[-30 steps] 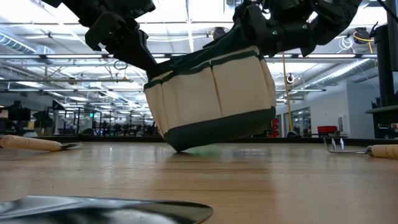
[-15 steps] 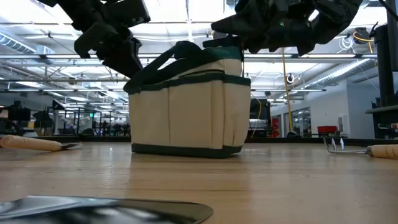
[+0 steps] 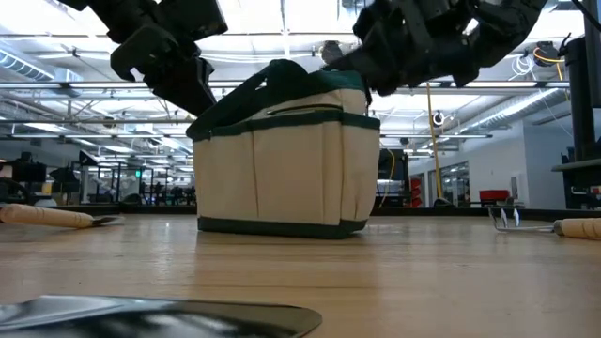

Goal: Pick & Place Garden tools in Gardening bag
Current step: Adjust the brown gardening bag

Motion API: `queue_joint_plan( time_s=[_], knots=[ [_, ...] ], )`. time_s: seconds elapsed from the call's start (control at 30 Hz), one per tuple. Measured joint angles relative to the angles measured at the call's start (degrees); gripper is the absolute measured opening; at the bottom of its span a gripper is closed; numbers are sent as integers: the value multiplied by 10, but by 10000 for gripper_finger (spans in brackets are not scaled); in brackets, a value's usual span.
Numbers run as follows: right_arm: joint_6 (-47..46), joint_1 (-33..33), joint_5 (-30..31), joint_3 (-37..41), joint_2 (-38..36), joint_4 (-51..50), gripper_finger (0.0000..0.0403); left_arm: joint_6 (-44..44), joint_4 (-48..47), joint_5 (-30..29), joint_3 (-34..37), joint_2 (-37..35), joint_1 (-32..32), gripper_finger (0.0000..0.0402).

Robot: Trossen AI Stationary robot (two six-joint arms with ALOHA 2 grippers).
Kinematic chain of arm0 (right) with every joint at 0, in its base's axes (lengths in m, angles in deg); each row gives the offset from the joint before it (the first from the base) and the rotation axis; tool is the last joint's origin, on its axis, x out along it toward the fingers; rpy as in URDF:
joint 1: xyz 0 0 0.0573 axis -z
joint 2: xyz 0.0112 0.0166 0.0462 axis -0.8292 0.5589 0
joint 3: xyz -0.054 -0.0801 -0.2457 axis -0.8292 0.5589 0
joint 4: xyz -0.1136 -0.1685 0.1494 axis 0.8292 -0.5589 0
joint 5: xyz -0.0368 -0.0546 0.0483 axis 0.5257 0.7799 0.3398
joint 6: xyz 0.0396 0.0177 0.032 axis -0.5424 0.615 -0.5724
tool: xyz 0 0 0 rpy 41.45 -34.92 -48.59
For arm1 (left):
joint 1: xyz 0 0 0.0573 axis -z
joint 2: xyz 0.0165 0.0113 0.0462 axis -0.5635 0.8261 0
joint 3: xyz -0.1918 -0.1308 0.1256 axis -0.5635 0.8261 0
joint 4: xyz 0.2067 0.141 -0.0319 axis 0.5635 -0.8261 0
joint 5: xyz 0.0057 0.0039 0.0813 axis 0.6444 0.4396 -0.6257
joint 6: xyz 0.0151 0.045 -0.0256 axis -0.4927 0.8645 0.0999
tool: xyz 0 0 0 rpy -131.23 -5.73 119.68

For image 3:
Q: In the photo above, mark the red bin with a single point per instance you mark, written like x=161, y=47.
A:
x=494, y=195

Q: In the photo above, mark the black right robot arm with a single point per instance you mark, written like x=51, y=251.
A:
x=507, y=28

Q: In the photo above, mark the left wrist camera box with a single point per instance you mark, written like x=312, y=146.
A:
x=197, y=16

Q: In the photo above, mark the grey desk top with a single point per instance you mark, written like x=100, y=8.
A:
x=577, y=165

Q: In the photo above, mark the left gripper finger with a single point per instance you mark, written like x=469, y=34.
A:
x=188, y=89

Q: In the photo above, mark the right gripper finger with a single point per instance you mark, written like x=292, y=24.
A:
x=359, y=66

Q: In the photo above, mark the black cabinet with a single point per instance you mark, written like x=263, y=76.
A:
x=392, y=178

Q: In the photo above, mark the beige green canvas gardening bag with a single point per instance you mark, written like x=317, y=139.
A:
x=291, y=178

